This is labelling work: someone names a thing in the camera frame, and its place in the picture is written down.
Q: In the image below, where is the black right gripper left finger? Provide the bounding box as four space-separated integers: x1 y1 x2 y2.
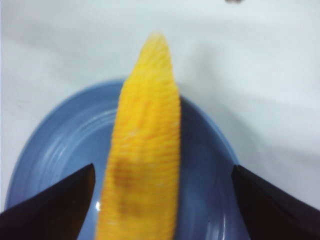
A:
0 163 96 240

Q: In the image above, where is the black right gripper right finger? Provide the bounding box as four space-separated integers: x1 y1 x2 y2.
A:
231 165 320 240

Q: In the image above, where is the blue round plate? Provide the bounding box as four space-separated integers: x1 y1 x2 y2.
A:
5 80 249 240

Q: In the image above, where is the yellow corn cob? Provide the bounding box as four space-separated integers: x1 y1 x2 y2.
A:
95 32 181 240

